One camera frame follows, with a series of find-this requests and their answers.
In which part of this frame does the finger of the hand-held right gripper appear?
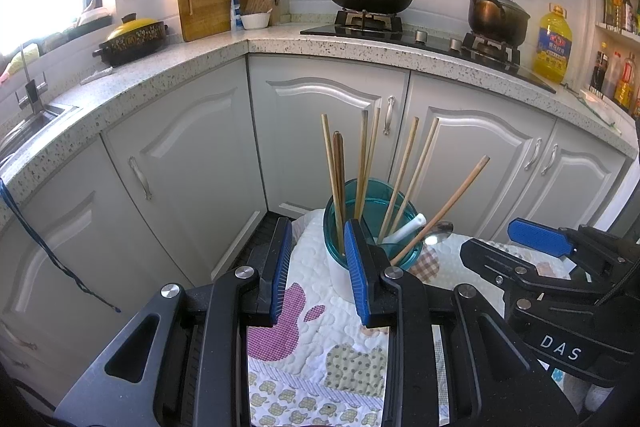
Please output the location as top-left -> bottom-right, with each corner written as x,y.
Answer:
507,218 -> 640,280
460,238 -> 601,308

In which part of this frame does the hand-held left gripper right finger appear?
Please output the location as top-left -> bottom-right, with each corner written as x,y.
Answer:
344,219 -> 578,427

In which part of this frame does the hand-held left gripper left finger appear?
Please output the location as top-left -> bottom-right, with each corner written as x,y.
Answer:
52,217 -> 293,427

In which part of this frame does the white utensil holder teal lid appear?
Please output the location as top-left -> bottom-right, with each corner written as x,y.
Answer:
322,177 -> 426,300

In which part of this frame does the white ceramic spoon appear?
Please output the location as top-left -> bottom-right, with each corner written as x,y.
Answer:
377,213 -> 428,245

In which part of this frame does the metal spoon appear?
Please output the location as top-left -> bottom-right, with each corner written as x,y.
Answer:
425,221 -> 455,245

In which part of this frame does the quilted patchwork cloth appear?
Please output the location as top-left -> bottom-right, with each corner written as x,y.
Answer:
247,209 -> 601,427

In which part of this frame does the grey cabinet door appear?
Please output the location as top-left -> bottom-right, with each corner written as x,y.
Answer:
0,139 -> 197,408
247,56 -> 412,228
400,72 -> 559,240
101,57 -> 269,280
502,119 -> 630,233

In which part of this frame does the row of condiment bottles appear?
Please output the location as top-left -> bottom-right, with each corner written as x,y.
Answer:
590,0 -> 640,118

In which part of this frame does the yellow cooking oil bottle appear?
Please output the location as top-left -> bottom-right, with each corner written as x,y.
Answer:
532,5 -> 572,84

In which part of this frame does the black gas stove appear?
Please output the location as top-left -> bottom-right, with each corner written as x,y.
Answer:
300,9 -> 557,94

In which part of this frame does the dark cooking pot with lid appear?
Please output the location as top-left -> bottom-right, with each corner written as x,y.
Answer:
467,0 -> 532,46

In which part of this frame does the speckled stone countertop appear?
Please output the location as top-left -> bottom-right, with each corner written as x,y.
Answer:
0,22 -> 638,228

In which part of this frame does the small white bowl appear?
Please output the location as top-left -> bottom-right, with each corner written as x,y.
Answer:
240,11 -> 271,30

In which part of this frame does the black casserole yellow lid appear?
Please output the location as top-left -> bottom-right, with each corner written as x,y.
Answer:
92,13 -> 170,68

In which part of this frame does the wooden cutting board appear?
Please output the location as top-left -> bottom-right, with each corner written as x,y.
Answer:
175,0 -> 250,42

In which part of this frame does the steel sink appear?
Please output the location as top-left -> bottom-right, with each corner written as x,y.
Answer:
0,104 -> 78,158

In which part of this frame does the metal faucet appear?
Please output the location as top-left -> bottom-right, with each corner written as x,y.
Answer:
15,42 -> 48,115

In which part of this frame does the blue cord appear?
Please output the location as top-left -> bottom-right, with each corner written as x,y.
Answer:
0,179 -> 122,314

